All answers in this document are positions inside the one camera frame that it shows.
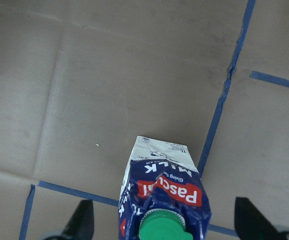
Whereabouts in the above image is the Pascual milk carton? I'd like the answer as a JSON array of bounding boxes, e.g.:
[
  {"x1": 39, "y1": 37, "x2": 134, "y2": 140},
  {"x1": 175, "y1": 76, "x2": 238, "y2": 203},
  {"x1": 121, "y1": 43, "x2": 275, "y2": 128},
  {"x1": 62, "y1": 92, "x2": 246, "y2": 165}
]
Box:
[{"x1": 118, "y1": 136, "x2": 212, "y2": 240}]

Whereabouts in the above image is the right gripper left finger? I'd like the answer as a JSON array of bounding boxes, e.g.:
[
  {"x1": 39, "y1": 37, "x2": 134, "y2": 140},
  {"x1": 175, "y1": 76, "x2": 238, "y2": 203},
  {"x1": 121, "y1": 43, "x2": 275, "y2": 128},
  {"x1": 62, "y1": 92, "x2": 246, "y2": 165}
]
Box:
[{"x1": 59, "y1": 199, "x2": 95, "y2": 240}]

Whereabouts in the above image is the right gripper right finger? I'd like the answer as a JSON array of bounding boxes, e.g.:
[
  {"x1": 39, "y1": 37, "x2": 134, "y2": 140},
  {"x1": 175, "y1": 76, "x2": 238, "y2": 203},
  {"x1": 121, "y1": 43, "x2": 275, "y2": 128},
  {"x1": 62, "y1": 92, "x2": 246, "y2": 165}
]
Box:
[{"x1": 234, "y1": 197, "x2": 289, "y2": 240}]

